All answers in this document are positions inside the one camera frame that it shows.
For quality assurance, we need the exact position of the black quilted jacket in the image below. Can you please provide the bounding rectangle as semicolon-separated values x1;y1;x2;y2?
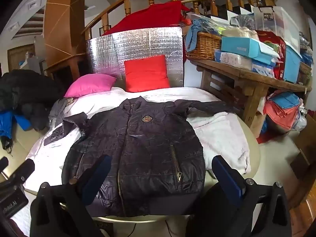
44;97;235;217

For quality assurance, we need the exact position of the blue jacket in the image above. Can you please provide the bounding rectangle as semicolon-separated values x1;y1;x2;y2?
0;111;32;139

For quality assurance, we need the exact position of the white pink bed blanket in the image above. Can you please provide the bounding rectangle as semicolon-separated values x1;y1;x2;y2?
11;86;251;235

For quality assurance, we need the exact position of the grey folded garment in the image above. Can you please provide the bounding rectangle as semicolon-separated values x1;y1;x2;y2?
48;98;74;128

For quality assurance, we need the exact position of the black coat pile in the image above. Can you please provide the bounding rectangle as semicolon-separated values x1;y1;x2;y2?
1;70;65;131

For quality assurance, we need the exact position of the pink and blue cloth stack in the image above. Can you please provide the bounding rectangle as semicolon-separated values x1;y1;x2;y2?
263;90;303;131

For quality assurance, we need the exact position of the wooden side table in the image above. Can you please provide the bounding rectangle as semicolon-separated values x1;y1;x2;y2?
189;58;312;127

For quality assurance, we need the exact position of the pink pillow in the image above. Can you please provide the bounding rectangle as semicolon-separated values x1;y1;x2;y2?
64;73;116;98

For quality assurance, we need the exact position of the white tissue pack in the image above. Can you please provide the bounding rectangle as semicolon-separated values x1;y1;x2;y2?
214;49;275;78

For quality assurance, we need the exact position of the light blue storage bin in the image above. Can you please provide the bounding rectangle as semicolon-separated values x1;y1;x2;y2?
283;42;302;84

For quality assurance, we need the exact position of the red square pillow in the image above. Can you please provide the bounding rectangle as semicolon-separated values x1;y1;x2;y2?
124;55;170;93

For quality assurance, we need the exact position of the blue cardboard box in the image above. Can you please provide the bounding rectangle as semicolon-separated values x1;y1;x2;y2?
221;36;281;66

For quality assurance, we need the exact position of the silver foil insulation board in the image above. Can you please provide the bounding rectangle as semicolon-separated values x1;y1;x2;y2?
87;27;184;89

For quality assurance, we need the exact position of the wicker basket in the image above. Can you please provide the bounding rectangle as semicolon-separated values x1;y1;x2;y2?
186;32;222;60

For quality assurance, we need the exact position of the red snack bag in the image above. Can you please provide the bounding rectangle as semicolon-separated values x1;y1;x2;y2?
255;30;287;81

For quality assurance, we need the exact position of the brown wooden pillar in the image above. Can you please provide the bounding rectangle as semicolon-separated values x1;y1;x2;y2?
43;0;86;66

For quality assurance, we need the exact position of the blue cloth in basket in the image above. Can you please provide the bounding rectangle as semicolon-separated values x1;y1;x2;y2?
185;19;213;52

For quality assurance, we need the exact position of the clear plastic storage box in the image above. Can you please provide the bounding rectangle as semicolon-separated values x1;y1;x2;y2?
253;6;300;53

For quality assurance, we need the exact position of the large red cushion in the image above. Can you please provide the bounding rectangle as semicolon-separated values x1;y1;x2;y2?
103;1;190;36

